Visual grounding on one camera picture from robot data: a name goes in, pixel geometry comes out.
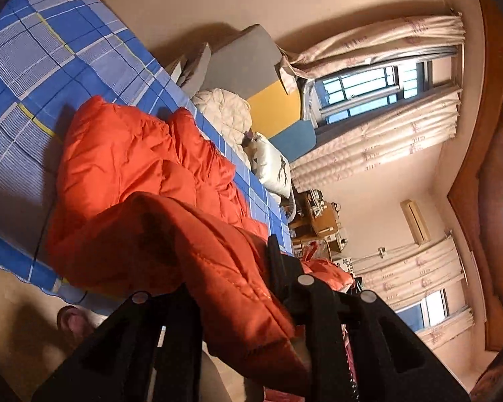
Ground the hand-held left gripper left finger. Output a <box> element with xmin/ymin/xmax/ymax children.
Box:
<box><xmin>31</xmin><ymin>284</ymin><xmax>204</xmax><ymax>402</ymax></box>

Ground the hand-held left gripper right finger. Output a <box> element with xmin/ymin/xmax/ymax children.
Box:
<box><xmin>266</xmin><ymin>234</ymin><xmax>472</xmax><ymax>402</ymax></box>

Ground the orange puffer jacket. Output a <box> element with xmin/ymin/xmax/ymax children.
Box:
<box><xmin>45</xmin><ymin>95</ymin><xmax>355</xmax><ymax>392</ymax></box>

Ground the pink slipper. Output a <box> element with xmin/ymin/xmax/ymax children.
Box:
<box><xmin>56</xmin><ymin>306</ymin><xmax>94</xmax><ymax>345</ymax></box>

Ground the rattan chair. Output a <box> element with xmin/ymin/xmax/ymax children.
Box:
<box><xmin>293</xmin><ymin>237</ymin><xmax>333</xmax><ymax>261</ymax></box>

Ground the pink patterned short curtain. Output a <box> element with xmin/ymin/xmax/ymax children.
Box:
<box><xmin>352</xmin><ymin>234</ymin><xmax>475</xmax><ymax>345</ymax></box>

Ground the small window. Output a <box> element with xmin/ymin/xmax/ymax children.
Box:
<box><xmin>396</xmin><ymin>289</ymin><xmax>450</xmax><ymax>332</ymax></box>

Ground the wooden bedside table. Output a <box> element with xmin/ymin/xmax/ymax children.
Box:
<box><xmin>289</xmin><ymin>190</ymin><xmax>343</xmax><ymax>240</ymax></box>

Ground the beige air conditioner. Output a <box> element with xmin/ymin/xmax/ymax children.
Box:
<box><xmin>400</xmin><ymin>199</ymin><xmax>432</xmax><ymax>246</ymax></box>

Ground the white deer print pillow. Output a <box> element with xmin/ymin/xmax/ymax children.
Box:
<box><xmin>251</xmin><ymin>132</ymin><xmax>294</xmax><ymax>198</ymax></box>

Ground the barred window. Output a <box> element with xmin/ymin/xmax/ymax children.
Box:
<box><xmin>302</xmin><ymin>46</ymin><xmax>462</xmax><ymax>129</ymax></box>

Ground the cream crumpled blanket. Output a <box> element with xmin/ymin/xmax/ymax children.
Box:
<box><xmin>191</xmin><ymin>88</ymin><xmax>255</xmax><ymax>152</ymax></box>

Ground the grey yellow blue padded headboard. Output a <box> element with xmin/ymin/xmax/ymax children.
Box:
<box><xmin>165</xmin><ymin>24</ymin><xmax>318</xmax><ymax>164</ymax></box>

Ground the blue plaid bed sheet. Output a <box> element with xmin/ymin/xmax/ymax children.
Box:
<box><xmin>0</xmin><ymin>0</ymin><xmax>295</xmax><ymax>316</ymax></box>

